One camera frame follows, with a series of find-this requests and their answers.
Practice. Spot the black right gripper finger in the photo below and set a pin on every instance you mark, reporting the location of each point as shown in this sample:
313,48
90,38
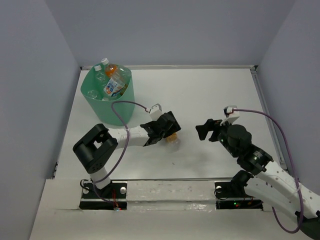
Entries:
208,126
202,133

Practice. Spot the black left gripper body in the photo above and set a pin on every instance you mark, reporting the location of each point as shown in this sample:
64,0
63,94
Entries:
173,129

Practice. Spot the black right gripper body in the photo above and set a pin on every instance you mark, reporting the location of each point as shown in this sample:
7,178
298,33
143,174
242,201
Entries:
220,133

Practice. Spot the clear bottle yellow cap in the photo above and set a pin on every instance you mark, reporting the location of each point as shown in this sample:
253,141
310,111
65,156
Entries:
173,142

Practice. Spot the clear bottle white blue label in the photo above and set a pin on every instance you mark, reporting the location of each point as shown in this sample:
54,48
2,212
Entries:
117,84

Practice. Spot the orange label bottle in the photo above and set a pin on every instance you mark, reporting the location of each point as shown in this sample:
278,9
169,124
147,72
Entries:
109,68

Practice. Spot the crushed clear bottle white cap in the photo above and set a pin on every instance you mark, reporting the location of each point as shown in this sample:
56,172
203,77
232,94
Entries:
94,94

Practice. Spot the long clear bottle white cap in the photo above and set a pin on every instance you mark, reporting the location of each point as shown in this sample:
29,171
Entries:
100,76

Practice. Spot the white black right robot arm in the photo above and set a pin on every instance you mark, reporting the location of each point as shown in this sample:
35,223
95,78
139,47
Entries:
262,177

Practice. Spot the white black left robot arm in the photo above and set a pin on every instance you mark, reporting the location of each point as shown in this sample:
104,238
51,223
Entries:
96,147

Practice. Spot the green plastic bin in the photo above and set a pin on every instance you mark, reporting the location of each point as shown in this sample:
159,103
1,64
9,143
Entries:
103,107

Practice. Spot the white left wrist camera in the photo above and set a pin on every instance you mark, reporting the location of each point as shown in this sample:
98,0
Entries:
155,112

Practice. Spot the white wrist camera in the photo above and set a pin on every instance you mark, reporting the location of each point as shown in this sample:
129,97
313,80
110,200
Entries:
155,112
231,115

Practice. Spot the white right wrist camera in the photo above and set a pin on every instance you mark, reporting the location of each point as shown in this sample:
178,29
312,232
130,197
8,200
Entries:
231,115

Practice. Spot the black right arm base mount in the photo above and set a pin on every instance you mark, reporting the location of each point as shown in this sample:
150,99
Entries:
231,194

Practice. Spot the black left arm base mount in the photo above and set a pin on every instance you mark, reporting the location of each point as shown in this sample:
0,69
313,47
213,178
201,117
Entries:
112,197

